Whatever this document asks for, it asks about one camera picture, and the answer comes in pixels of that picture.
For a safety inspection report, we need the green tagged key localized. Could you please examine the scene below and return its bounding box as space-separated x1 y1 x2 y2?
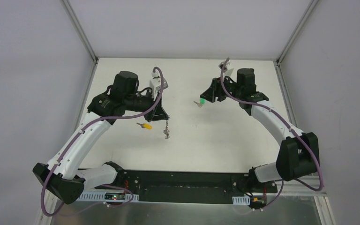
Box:
194 98 206 108

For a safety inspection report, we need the silver keyring with clips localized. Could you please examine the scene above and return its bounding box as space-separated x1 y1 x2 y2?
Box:
163 119 170 139

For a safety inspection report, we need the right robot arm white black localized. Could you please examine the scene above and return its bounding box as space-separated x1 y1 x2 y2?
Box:
200 68 319 192

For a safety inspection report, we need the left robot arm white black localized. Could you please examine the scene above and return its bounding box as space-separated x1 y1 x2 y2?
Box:
33 67 170 204

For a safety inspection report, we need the yellow tagged key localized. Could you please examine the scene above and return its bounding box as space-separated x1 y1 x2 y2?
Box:
137 123 152 130

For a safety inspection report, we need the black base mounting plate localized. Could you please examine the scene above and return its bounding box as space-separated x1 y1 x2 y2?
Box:
109 170 278 204

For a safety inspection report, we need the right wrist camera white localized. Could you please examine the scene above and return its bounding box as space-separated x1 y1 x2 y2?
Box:
219 60 234 77

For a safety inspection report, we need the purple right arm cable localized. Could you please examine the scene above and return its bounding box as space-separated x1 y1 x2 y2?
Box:
219 57 325 216

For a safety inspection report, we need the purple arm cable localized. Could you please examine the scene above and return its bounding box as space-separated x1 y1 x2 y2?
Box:
219 57 325 216
40 67 163 218

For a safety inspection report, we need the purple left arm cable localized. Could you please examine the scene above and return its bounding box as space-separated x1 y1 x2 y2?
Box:
40 67 163 218

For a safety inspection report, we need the aluminium frame post right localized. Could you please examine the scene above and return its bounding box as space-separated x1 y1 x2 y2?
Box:
276 0 320 65

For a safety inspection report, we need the aluminium frame post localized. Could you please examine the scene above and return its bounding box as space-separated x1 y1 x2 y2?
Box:
61 0 98 64
276 0 320 65

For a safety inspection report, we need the aluminium frame post left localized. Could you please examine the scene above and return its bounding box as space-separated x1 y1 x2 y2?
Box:
61 0 98 64

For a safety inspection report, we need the aluminium front rail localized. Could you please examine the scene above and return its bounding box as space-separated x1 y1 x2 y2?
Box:
47 170 327 197

